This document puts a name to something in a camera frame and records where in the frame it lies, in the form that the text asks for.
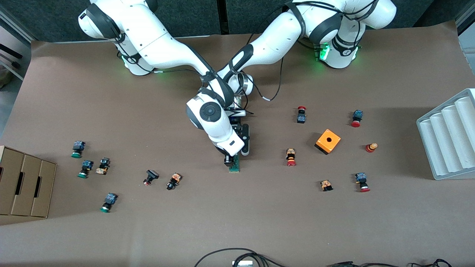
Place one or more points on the green load switch white lever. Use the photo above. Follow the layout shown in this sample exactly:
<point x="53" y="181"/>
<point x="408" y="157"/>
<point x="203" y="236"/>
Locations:
<point x="235" y="168"/>

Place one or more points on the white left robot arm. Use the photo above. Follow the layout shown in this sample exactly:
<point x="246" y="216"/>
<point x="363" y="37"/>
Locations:
<point x="278" y="40"/>

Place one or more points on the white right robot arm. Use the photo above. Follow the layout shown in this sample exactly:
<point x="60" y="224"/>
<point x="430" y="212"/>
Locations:
<point x="156" y="40"/>

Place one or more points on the brown paper table cover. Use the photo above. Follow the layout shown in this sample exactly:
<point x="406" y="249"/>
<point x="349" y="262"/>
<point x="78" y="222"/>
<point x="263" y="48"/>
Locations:
<point x="237" y="215"/>

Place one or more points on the red mushroom button orange block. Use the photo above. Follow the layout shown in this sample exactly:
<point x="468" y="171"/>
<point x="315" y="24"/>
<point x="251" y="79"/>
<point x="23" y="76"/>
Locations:
<point x="290" y="152"/>

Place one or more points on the red button black block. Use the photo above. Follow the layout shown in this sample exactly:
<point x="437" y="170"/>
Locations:
<point x="301" y="118"/>

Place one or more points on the black square head button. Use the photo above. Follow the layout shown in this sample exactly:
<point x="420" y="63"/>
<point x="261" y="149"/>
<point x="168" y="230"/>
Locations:
<point x="152" y="174"/>

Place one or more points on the orange contact block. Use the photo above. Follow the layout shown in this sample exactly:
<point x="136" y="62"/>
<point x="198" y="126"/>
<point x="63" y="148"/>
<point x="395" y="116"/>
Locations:
<point x="326" y="184"/>

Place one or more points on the white plug adapter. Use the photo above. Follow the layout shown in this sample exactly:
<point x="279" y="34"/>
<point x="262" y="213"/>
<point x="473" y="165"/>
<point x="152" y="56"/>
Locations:
<point x="243" y="264"/>

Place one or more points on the red mushroom button blue block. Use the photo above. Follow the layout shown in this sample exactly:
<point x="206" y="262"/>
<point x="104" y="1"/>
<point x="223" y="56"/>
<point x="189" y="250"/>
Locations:
<point x="357" y="115"/>
<point x="360" y="178"/>

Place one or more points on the green mushroom push button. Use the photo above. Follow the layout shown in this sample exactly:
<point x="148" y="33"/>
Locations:
<point x="87" y="164"/>
<point x="78" y="145"/>
<point x="110" y="198"/>

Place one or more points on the red yellow button head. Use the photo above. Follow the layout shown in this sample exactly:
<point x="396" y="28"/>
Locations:
<point x="370" y="148"/>

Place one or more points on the brown cardboard box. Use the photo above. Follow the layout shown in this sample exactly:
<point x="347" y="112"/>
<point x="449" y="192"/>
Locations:
<point x="26" y="193"/>
<point x="46" y="193"/>
<point x="9" y="193"/>

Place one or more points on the grey ribbed plastic tray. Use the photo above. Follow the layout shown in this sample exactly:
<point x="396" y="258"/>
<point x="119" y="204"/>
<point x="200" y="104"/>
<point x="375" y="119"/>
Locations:
<point x="445" y="141"/>

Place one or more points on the white side cabinet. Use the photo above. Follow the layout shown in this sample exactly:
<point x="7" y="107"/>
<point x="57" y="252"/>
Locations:
<point x="11" y="37"/>

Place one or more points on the grey metal cabinet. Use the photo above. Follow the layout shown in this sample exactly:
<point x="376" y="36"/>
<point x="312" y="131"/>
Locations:
<point x="468" y="33"/>

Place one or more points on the black selector switch orange block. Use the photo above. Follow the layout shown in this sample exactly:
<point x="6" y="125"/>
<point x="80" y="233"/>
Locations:
<point x="175" y="179"/>

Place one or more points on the orange button enclosure box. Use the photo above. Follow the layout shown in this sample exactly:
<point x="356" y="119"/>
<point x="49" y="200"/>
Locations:
<point x="332" y="145"/>

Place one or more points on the beige black switch block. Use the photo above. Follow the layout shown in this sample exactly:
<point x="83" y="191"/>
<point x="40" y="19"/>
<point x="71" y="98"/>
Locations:
<point x="102" y="168"/>

